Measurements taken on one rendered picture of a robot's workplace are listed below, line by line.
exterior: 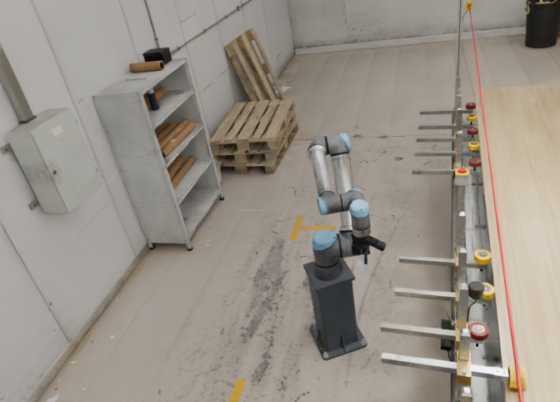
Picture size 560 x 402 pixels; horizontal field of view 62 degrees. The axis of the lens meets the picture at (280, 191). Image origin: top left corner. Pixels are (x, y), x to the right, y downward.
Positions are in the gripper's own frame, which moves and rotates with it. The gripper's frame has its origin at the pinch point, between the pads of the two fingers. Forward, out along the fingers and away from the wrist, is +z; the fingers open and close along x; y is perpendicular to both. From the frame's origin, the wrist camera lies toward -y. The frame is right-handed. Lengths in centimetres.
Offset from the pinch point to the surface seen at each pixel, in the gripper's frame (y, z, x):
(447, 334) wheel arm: -37, 8, 36
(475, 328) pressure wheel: -48, 3, 34
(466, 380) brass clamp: -43, -1, 64
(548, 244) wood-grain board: -88, 4, -25
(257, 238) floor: 121, 94, -136
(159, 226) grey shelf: 205, 67, -115
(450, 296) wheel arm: -39.5, 8.9, 10.6
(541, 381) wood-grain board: -69, 4, 58
